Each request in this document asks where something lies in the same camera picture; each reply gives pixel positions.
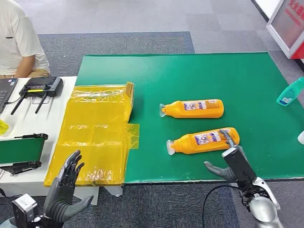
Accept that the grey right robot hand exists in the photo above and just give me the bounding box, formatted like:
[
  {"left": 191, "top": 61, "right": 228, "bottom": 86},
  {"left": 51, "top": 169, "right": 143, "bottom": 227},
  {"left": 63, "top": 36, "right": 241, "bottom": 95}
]
[{"left": 204, "top": 129, "right": 238, "bottom": 184}]

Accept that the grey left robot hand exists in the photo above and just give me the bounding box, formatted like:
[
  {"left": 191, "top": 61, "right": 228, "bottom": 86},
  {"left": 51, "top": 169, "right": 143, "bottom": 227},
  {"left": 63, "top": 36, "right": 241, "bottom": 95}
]
[{"left": 44, "top": 150, "right": 94, "bottom": 225}]

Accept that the orange bottle clear cap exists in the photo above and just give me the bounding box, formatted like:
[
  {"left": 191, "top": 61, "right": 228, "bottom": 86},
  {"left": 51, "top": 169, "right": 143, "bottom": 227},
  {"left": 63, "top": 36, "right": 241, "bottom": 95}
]
[
  {"left": 166, "top": 127, "right": 241, "bottom": 156},
  {"left": 159, "top": 99, "right": 225, "bottom": 120}
]

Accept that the teal plastic bottle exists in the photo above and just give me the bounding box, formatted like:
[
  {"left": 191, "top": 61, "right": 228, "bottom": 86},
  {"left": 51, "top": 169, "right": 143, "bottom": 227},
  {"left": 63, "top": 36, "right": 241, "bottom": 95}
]
[{"left": 276, "top": 77, "right": 304, "bottom": 107}]

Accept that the small green belt conveyor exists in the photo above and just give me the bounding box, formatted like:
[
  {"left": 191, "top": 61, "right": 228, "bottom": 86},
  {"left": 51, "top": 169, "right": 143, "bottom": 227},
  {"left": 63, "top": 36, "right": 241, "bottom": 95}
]
[{"left": 0, "top": 133, "right": 49, "bottom": 176}]

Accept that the yellow plastic wrapped box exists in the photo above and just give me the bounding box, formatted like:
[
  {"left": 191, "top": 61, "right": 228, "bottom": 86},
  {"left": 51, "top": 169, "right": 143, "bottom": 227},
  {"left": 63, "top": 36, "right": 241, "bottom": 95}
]
[{"left": 44, "top": 82, "right": 140, "bottom": 187}]

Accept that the yellow label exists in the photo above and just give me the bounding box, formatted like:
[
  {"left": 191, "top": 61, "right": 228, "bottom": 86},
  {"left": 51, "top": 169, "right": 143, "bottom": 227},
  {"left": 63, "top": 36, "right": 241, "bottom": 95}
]
[{"left": 0, "top": 119, "right": 10, "bottom": 137}]

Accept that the green table mat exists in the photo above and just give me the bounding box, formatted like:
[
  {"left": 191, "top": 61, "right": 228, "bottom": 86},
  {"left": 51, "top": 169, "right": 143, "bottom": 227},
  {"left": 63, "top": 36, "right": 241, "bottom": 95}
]
[{"left": 75, "top": 52, "right": 304, "bottom": 184}]

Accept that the black controller with antennas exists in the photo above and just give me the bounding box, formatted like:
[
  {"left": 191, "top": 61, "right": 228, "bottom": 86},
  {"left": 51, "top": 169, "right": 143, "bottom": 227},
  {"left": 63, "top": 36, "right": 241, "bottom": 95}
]
[{"left": 11, "top": 76, "right": 64, "bottom": 115}]

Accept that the grey laptop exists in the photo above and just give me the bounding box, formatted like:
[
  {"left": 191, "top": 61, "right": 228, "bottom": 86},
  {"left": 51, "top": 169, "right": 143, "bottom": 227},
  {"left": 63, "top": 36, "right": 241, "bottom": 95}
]
[{"left": 0, "top": 77, "right": 19, "bottom": 114}]

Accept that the seated person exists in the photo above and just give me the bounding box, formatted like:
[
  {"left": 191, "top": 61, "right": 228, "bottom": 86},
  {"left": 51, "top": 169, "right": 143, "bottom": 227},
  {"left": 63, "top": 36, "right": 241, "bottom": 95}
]
[{"left": 0, "top": 0, "right": 51, "bottom": 79}]

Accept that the white red sign stand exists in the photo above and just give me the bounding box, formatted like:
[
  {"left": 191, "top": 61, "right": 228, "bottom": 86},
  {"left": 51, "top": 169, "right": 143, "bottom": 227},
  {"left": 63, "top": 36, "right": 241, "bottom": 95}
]
[{"left": 266, "top": 0, "right": 304, "bottom": 60}]

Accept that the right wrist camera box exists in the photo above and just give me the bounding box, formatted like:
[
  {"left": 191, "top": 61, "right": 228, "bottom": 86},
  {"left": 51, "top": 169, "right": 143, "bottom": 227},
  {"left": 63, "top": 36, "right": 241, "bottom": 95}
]
[{"left": 221, "top": 146, "right": 257, "bottom": 190}]

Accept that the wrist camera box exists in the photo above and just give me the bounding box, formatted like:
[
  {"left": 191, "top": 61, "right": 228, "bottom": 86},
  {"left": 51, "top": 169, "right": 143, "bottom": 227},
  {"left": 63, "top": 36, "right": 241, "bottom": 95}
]
[
  {"left": 221, "top": 146, "right": 257, "bottom": 190},
  {"left": 11, "top": 193, "right": 38, "bottom": 228}
]

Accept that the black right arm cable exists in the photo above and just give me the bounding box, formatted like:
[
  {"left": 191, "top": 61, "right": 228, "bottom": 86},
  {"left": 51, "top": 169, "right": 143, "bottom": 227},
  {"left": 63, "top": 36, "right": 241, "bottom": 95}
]
[{"left": 202, "top": 184, "right": 241, "bottom": 228}]

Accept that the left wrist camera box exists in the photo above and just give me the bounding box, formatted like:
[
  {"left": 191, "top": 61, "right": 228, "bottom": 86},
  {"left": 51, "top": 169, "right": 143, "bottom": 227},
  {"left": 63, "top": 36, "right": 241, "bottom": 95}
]
[{"left": 11, "top": 193, "right": 38, "bottom": 228}]

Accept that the black floor cable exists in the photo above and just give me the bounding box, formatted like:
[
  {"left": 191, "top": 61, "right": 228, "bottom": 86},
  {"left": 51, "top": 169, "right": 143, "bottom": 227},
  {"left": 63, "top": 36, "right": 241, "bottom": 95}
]
[{"left": 0, "top": 188, "right": 14, "bottom": 202}]

